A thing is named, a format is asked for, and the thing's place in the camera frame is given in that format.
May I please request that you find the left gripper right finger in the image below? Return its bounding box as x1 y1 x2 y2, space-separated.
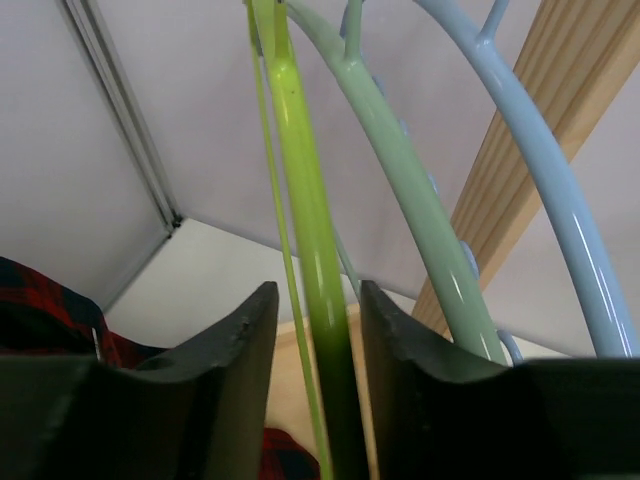
360 281 639 479

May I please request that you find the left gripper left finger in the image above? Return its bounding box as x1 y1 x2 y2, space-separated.
1 281 279 479

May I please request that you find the lime green hanger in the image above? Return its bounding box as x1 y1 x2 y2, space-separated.
246 1 370 479

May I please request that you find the mint green hanger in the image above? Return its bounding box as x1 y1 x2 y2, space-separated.
287 1 507 365

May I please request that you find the red black plaid skirt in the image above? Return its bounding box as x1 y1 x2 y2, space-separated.
1 257 321 479

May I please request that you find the light blue hanger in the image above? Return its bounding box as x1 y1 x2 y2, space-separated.
418 1 639 358

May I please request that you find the wooden clothes rack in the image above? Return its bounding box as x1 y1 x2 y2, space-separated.
274 0 640 436

